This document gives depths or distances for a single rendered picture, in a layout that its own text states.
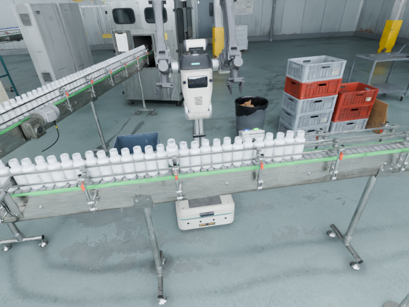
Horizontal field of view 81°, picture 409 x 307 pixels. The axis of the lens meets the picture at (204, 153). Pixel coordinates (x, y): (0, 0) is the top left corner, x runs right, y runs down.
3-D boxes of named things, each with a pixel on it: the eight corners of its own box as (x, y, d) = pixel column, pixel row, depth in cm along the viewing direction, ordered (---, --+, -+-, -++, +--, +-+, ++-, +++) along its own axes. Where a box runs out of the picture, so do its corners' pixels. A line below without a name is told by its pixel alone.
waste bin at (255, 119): (237, 151, 336) (239, 108, 303) (229, 136, 374) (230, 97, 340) (268, 148, 342) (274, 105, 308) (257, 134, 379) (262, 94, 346)
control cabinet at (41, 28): (64, 83, 674) (36, 2, 572) (80, 83, 666) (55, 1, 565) (42, 92, 606) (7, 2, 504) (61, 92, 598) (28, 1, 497)
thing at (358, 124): (329, 136, 367) (333, 122, 355) (314, 125, 401) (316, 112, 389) (364, 131, 376) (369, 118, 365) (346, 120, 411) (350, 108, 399)
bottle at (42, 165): (49, 189, 123) (36, 162, 114) (42, 185, 125) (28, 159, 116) (59, 182, 127) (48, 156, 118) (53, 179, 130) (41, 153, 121)
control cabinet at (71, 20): (83, 74, 749) (61, 2, 647) (97, 74, 742) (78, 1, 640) (66, 81, 681) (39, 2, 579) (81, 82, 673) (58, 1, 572)
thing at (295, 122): (293, 130, 337) (296, 116, 326) (278, 119, 371) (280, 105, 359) (330, 124, 350) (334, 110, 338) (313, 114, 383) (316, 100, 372)
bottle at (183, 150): (192, 167, 135) (190, 141, 126) (187, 173, 131) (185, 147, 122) (183, 164, 137) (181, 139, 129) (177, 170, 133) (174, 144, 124)
